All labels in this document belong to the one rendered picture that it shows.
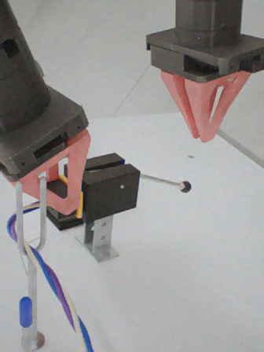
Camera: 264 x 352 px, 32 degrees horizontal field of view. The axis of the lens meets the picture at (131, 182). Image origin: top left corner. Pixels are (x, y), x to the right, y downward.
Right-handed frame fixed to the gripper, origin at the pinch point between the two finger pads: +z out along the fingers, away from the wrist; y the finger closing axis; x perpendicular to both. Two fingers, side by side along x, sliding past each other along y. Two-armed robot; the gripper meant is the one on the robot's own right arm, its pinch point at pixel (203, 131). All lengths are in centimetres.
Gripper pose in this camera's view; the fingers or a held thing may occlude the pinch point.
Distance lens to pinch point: 47.0
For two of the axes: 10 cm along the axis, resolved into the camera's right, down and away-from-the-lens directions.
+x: 8.0, -3.5, 4.9
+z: 0.5, 8.5, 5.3
